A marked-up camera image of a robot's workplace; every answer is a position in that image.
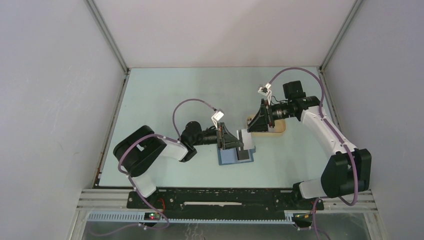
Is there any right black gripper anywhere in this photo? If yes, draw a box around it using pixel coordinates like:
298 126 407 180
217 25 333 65
247 98 295 133

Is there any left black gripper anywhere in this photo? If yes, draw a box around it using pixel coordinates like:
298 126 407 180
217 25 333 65
192 122 244 151

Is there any white VIP card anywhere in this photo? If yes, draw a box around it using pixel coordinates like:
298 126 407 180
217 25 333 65
236 129 256 151

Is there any blue card holder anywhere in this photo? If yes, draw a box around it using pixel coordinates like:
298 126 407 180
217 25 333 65
217 148 256 166

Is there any black card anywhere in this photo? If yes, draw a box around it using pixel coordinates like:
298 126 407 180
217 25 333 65
236 150 250 161

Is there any beige oval tray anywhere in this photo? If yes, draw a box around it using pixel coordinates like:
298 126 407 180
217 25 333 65
245 113 287 137

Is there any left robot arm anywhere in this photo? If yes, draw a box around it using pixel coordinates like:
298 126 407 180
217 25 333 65
113 121 244 208

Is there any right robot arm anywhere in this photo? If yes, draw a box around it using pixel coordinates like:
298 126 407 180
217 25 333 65
247 81 372 209

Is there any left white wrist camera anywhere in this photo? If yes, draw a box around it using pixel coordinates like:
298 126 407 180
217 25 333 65
211 110 225 129

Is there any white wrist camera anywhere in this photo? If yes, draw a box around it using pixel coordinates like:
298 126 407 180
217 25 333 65
257 82 272 104
211 110 225 129

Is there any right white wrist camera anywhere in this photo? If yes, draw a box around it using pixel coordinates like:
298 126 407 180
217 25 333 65
257 82 272 104

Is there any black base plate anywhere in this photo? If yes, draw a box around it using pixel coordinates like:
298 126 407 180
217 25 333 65
126 187 315 221

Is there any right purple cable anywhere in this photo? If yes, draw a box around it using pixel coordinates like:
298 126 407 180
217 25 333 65
267 67 360 239

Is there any aluminium frame rail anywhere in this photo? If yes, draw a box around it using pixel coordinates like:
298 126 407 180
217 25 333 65
76 189 378 214

